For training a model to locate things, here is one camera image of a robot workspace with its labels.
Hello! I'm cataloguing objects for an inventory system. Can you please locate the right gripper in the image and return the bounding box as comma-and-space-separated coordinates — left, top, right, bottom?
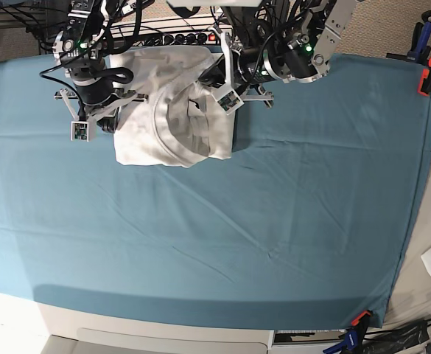
55, 72, 148, 133

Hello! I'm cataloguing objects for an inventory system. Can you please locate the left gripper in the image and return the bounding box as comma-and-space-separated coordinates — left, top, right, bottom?
198, 25, 274, 108

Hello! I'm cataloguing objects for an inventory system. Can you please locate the white T-shirt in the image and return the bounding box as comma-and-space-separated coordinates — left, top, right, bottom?
110, 46, 235, 167

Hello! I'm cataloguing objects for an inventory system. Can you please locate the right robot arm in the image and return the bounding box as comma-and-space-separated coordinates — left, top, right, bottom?
39, 1, 152, 142

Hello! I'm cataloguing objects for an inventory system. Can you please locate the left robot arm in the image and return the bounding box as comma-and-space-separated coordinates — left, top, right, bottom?
198, 0, 357, 114

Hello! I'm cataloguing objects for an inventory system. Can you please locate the black power strip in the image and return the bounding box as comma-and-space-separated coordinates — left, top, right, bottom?
126, 31, 234, 48

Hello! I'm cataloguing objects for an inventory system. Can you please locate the teal table cloth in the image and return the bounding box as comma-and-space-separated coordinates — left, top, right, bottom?
0, 55, 431, 330

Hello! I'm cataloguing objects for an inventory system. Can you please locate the blue clamp top right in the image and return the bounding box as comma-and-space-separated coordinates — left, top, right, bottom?
385, 21, 431, 66

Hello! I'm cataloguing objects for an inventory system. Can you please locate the blue clamp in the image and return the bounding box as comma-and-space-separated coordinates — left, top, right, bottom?
323, 328, 367, 354
385, 21, 431, 66

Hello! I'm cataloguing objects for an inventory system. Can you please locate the white drawer cabinet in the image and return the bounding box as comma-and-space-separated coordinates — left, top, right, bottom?
38, 303, 272, 353

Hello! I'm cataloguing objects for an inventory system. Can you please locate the orange black clamp right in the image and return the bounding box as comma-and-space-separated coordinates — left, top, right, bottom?
417, 58, 431, 96

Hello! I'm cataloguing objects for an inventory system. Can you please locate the orange black clamp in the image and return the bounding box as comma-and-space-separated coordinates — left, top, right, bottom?
417, 58, 431, 96
351, 310, 374, 327

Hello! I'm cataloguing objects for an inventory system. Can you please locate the orange black clamp bottom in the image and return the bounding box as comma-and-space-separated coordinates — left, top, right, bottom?
351, 310, 374, 327

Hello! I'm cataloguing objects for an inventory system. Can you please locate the blue clamp bottom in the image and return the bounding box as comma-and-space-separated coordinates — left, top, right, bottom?
323, 328, 367, 354

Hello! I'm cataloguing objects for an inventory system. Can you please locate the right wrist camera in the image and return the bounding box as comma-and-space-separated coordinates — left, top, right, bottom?
70, 121, 97, 142

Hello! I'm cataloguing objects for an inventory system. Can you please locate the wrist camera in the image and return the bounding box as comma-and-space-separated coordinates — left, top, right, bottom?
70, 121, 97, 142
216, 90, 244, 115

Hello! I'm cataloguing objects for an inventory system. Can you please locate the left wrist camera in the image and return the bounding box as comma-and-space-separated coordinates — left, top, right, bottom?
216, 90, 244, 115

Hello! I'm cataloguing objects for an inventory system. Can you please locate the black cable bundle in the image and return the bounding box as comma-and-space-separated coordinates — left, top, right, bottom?
211, 0, 292, 49

